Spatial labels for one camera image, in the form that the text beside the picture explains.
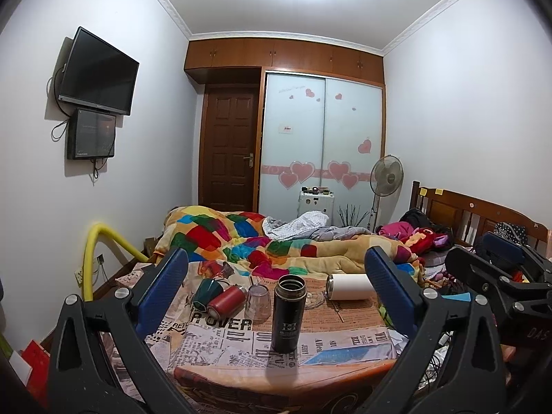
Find black thermos flask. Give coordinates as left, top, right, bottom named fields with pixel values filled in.
left=271, top=275, right=307, bottom=353

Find dark green mug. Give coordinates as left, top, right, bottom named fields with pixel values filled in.
left=192, top=278, right=225, bottom=312

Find white small cabinet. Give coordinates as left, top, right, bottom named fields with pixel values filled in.
left=297, top=187, right=335, bottom=225

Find wooden bed headboard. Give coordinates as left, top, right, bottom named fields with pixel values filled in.
left=410, top=180, right=551, bottom=258

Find red plush toy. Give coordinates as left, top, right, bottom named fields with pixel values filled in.
left=403, top=227, right=449, bottom=255

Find grey crumpled clothes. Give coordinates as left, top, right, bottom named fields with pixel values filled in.
left=262, top=210, right=372, bottom=242

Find yellow foam-padded rail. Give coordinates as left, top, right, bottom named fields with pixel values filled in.
left=79, top=223, right=148, bottom=301

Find red lying can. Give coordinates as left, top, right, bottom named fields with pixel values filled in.
left=207, top=285, right=247, bottom=319

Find wall-mounted black television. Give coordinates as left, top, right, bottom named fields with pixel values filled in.
left=57, top=26, right=139, bottom=116

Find white lying tumbler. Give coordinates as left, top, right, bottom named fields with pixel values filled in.
left=326, top=274, right=375, bottom=301

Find dark brown wooden door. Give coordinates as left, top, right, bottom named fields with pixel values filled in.
left=198, top=84, right=259, bottom=212

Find newspaper print tablecloth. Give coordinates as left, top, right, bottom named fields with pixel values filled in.
left=137, top=264, right=400, bottom=413

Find frosted sliding wardrobe with hearts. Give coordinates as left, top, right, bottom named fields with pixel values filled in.
left=258, top=72, right=384, bottom=227

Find small black wall monitor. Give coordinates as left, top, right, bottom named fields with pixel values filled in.
left=67, top=108, right=116, bottom=160

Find white standing fan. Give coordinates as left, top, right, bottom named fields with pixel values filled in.
left=368, top=154, right=404, bottom=232

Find clear upside-down plastic cup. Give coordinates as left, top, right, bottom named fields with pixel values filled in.
left=245, top=284, right=271, bottom=323

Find colourful patchwork blanket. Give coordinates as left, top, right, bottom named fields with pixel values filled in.
left=154, top=206, right=424, bottom=281

